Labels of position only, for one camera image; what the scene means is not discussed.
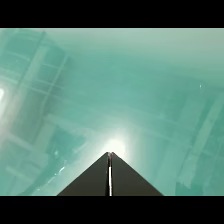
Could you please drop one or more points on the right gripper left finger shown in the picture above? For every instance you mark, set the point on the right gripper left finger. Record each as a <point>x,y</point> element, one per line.
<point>93,181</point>

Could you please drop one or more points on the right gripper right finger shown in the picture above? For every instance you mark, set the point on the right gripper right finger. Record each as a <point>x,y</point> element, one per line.
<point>128,181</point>

